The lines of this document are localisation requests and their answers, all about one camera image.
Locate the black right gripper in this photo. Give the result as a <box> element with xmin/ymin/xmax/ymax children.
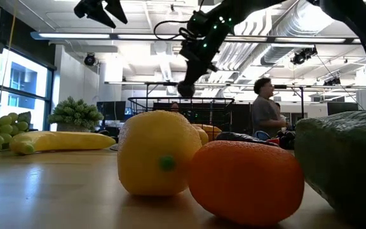
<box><xmin>179</xmin><ymin>11</ymin><xmax>234</xmax><ymax>85</ymax></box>

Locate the dark green avocado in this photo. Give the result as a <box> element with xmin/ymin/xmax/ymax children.
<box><xmin>177</xmin><ymin>81</ymin><xmax>196</xmax><ymax>98</ymax></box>

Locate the golden bread roll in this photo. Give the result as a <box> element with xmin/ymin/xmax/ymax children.
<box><xmin>201</xmin><ymin>123</ymin><xmax>222</xmax><ymax>142</ymax></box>

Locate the dark purple eggplant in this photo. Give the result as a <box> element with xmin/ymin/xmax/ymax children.
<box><xmin>215</xmin><ymin>132</ymin><xmax>280</xmax><ymax>148</ymax></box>

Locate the black grape bunch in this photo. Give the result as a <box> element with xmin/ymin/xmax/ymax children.
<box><xmin>276</xmin><ymin>130</ymin><xmax>295</xmax><ymax>150</ymax></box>

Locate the orange fruit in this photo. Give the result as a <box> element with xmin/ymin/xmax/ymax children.
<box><xmin>187</xmin><ymin>140</ymin><xmax>305</xmax><ymax>227</ymax></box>

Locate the yellow banana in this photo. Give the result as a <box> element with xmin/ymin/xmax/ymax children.
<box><xmin>10</xmin><ymin>131</ymin><xmax>116</xmax><ymax>156</ymax></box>

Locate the dark green cucumber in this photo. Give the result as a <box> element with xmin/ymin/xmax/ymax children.
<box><xmin>293</xmin><ymin>109</ymin><xmax>366</xmax><ymax>225</ymax></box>

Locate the long ceiling light bar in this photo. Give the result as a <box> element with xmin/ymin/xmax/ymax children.
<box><xmin>30</xmin><ymin>31</ymin><xmax>362</xmax><ymax>45</ymax></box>

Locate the black ceiling spotlight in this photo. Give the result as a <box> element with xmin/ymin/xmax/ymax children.
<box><xmin>84</xmin><ymin>52</ymin><xmax>97</xmax><ymax>67</ymax></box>
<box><xmin>290</xmin><ymin>46</ymin><xmax>318</xmax><ymax>66</ymax></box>

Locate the large window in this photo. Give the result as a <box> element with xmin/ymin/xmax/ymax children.
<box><xmin>0</xmin><ymin>47</ymin><xmax>55</xmax><ymax>130</ymax></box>

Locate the black computer monitor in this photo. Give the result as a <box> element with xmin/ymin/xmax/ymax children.
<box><xmin>327</xmin><ymin>101</ymin><xmax>358</xmax><ymax>116</ymax></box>
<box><xmin>96</xmin><ymin>101</ymin><xmax>126</xmax><ymax>121</ymax></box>

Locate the green potted plant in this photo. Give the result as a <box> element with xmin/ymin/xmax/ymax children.
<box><xmin>48</xmin><ymin>96</ymin><xmax>104</xmax><ymax>133</ymax></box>

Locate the black wire basket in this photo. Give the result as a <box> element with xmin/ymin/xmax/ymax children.
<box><xmin>127</xmin><ymin>97</ymin><xmax>234</xmax><ymax>142</ymax></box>

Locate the black metal rig frame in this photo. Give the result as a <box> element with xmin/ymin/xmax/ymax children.
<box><xmin>144</xmin><ymin>81</ymin><xmax>306</xmax><ymax>119</ymax></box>

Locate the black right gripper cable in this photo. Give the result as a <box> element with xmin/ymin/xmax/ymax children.
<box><xmin>153</xmin><ymin>0</ymin><xmax>200</xmax><ymax>41</ymax></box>

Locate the yellow cable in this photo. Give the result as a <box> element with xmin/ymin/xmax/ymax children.
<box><xmin>0</xmin><ymin>0</ymin><xmax>18</xmax><ymax>96</ymax></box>

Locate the silver ventilation duct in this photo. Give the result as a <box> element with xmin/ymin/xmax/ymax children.
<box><xmin>261</xmin><ymin>0</ymin><xmax>335</xmax><ymax>66</ymax></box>

